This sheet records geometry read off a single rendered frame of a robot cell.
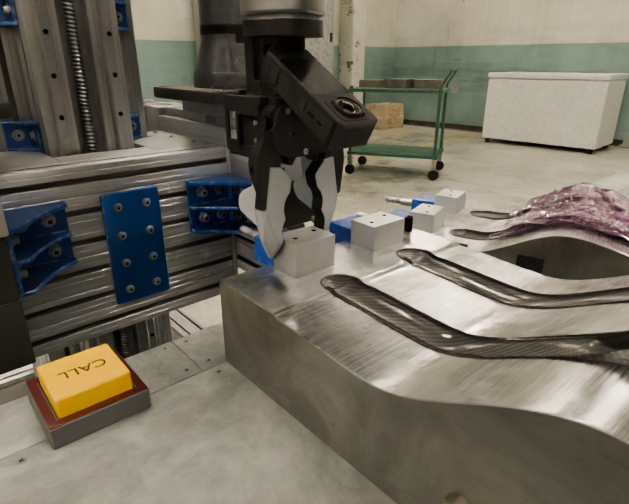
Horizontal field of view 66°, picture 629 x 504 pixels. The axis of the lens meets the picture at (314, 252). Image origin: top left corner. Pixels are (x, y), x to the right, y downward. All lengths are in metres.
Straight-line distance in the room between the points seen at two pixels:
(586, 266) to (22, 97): 0.85
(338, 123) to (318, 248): 0.14
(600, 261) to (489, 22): 7.91
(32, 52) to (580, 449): 0.81
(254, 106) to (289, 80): 0.05
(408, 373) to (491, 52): 8.12
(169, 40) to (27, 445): 6.05
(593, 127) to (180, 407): 6.71
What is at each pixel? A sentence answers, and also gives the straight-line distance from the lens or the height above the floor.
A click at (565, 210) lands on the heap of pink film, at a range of 0.66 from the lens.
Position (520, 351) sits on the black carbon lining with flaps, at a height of 0.90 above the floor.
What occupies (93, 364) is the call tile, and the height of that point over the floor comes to 0.84.
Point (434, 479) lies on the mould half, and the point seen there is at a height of 0.84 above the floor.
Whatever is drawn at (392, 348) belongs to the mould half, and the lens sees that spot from 0.37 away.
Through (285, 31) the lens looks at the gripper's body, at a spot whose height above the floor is 1.10.
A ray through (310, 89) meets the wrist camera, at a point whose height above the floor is 1.06.
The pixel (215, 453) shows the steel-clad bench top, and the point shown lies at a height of 0.80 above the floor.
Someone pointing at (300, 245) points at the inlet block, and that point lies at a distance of 0.45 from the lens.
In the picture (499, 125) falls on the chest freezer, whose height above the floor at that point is 0.25.
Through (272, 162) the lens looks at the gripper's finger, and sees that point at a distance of 0.43.
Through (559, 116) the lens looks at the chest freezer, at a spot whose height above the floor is 0.43.
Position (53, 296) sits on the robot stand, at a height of 0.77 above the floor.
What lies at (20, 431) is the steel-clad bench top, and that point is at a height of 0.80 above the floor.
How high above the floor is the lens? 1.08
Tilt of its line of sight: 22 degrees down
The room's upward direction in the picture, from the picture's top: straight up
